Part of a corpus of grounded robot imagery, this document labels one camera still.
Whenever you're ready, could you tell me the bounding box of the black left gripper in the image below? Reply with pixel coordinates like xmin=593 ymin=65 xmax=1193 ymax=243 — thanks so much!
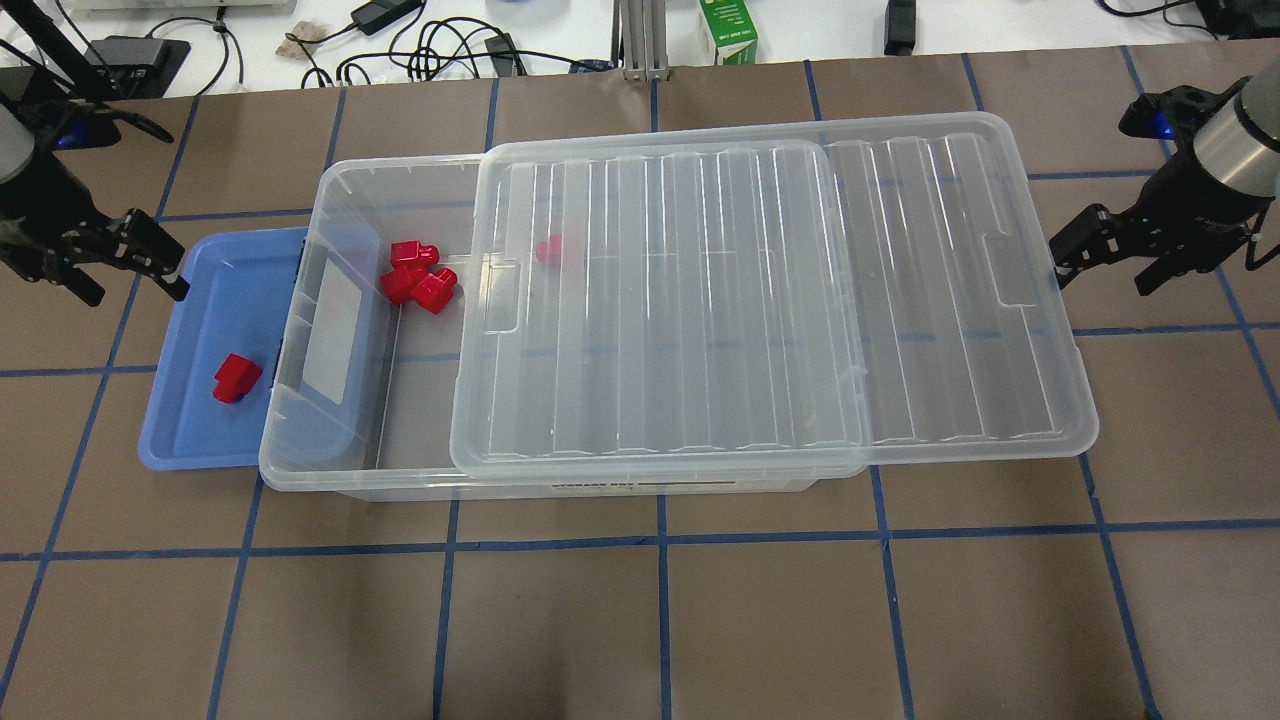
xmin=3 ymin=150 xmax=189 ymax=307

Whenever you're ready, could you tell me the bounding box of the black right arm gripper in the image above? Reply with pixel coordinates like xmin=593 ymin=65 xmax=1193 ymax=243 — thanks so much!
xmin=1050 ymin=155 xmax=1263 ymax=297

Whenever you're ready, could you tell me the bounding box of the red block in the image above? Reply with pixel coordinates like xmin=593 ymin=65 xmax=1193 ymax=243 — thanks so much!
xmin=379 ymin=265 xmax=429 ymax=306
xmin=389 ymin=240 xmax=440 ymax=268
xmin=410 ymin=266 xmax=460 ymax=315
xmin=211 ymin=354 xmax=264 ymax=405
xmin=534 ymin=234 xmax=579 ymax=266

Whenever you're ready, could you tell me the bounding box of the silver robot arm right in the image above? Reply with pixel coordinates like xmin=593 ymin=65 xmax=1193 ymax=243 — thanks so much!
xmin=296 ymin=76 xmax=1277 ymax=338

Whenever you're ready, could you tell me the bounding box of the blue plastic tray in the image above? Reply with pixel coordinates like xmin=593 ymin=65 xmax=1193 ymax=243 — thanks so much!
xmin=138 ymin=228 xmax=305 ymax=471

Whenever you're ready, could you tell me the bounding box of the clear plastic box lid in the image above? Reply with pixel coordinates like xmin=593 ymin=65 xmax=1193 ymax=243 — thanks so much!
xmin=451 ymin=111 xmax=1100 ymax=484

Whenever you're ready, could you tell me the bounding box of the clear plastic storage box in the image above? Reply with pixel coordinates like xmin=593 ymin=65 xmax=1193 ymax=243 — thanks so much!
xmin=259 ymin=152 xmax=870 ymax=503

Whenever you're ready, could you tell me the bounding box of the black power adapter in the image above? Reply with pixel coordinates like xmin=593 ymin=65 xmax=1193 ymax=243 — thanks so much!
xmin=349 ymin=0 xmax=425 ymax=36
xmin=883 ymin=0 xmax=918 ymax=56

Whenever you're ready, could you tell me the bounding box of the green white carton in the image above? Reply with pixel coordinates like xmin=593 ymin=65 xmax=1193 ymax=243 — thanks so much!
xmin=698 ymin=0 xmax=760 ymax=67

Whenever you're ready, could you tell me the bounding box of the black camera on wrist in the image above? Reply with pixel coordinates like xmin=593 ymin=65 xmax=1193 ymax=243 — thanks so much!
xmin=1117 ymin=77 xmax=1248 ymax=146

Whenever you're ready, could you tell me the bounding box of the aluminium frame post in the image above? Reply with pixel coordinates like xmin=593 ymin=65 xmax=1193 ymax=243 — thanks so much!
xmin=611 ymin=0 xmax=669 ymax=81

